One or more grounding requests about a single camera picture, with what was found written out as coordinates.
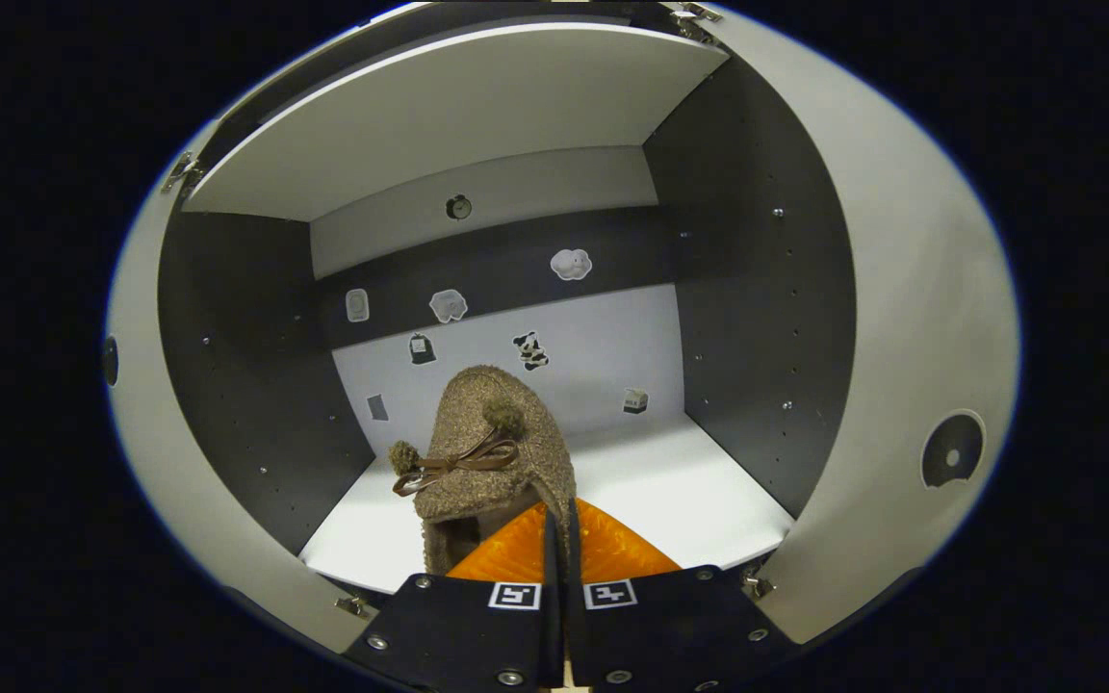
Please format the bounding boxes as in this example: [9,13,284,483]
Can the white cabinet door cat sticker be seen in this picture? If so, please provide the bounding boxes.
[689,5,1019,644]

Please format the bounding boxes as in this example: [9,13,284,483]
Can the white shoe cabinet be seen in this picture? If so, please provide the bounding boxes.
[158,0,859,598]

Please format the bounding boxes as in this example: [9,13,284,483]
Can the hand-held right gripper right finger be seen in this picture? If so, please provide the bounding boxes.
[564,498,801,690]

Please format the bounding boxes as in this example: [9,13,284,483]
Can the brown fuzzy shoe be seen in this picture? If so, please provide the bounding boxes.
[388,364,578,578]

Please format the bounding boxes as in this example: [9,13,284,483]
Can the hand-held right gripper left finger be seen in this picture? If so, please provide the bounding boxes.
[343,500,564,690]

